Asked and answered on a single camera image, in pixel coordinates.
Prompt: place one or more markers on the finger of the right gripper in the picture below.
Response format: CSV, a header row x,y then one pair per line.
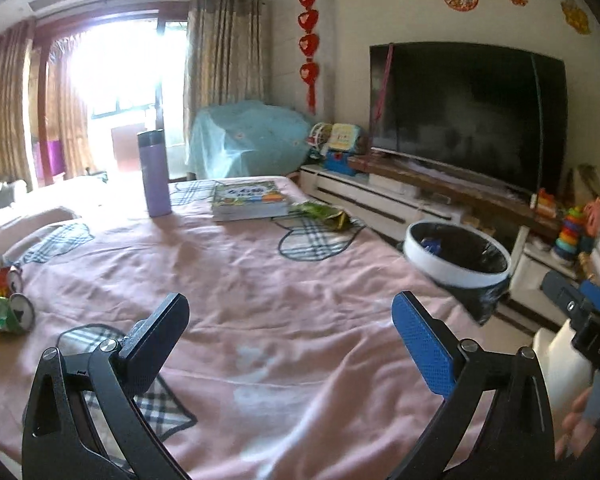
x,y
577,302

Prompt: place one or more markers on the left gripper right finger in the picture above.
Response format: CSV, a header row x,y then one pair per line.
x,y
494,421

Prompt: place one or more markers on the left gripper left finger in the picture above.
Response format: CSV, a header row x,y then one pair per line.
x,y
60,440

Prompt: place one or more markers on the blue clear plastic wrapper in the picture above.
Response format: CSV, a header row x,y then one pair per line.
x,y
431,245

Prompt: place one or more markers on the white trash bin black liner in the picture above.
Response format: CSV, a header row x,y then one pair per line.
x,y
472,266

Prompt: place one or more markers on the right hand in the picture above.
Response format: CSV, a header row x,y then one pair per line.
x,y
578,432

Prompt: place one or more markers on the black television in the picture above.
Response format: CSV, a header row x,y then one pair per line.
x,y
490,110

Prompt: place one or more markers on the white TV cabinet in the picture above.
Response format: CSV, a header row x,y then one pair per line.
x,y
521,304

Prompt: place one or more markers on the pink patterned tablecloth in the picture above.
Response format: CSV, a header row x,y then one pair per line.
x,y
290,367

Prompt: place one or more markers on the green snack packet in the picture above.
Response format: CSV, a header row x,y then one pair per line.
x,y
334,218

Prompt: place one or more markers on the toy phone activity box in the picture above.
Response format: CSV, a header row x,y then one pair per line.
x,y
334,144

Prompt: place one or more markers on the colourful children's book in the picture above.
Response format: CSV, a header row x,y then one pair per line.
x,y
248,200

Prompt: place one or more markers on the purple thermos bottle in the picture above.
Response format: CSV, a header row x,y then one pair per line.
x,y
155,172

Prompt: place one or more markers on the red hanging knot ornament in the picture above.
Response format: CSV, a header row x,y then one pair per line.
x,y
308,44

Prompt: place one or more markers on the teal covered furniture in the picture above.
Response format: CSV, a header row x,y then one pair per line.
x,y
247,139

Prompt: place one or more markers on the beige curtain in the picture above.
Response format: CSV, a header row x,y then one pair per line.
x,y
228,55

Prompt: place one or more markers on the rainbow stacking ring toy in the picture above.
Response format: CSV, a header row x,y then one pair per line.
x,y
567,244

